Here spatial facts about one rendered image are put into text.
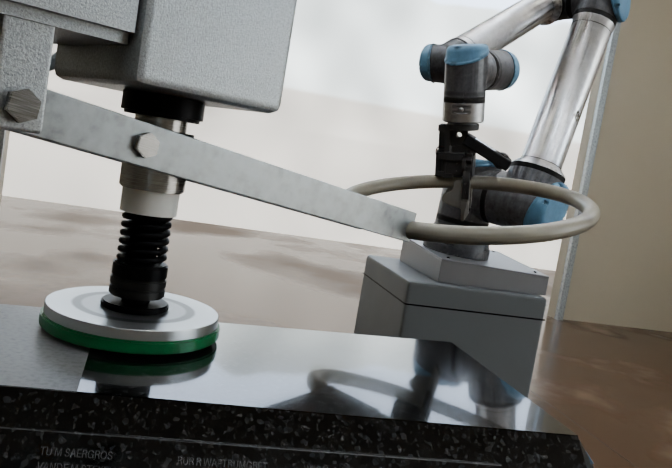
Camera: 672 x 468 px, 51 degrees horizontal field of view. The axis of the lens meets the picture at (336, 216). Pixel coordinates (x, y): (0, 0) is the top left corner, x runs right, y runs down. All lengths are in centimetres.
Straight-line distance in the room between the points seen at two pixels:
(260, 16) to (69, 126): 25
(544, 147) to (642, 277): 537
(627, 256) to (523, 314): 519
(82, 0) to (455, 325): 136
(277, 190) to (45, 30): 36
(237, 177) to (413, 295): 98
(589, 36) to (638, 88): 500
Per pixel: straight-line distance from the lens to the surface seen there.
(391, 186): 151
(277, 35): 86
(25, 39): 74
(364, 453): 74
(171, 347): 84
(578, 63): 201
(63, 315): 86
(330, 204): 101
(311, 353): 94
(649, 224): 719
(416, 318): 182
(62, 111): 78
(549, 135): 194
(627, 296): 719
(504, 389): 96
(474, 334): 189
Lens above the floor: 113
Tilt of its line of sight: 5 degrees down
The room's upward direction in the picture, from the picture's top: 9 degrees clockwise
